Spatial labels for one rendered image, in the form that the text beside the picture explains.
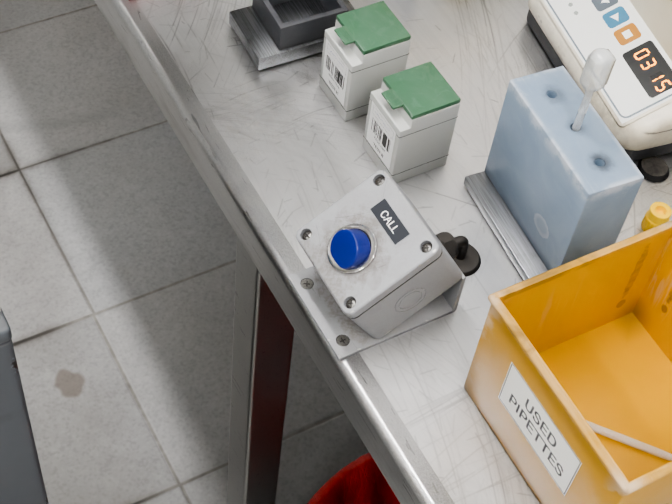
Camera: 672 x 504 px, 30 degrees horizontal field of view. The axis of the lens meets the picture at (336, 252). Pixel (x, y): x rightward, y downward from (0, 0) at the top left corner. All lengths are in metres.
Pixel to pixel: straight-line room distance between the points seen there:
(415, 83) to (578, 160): 0.13
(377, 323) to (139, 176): 1.27
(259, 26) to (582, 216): 0.30
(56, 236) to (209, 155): 1.08
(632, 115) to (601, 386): 0.21
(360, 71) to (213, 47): 0.13
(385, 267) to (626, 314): 0.17
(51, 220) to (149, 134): 0.23
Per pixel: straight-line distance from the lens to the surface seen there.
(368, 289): 0.74
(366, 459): 1.24
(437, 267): 0.75
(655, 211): 0.88
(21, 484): 0.98
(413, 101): 0.83
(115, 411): 1.77
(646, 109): 0.91
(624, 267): 0.77
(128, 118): 2.09
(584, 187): 0.77
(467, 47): 0.98
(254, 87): 0.92
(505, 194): 0.86
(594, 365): 0.81
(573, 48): 0.95
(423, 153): 0.86
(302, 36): 0.93
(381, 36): 0.87
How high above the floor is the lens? 1.54
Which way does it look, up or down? 53 degrees down
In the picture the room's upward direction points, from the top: 8 degrees clockwise
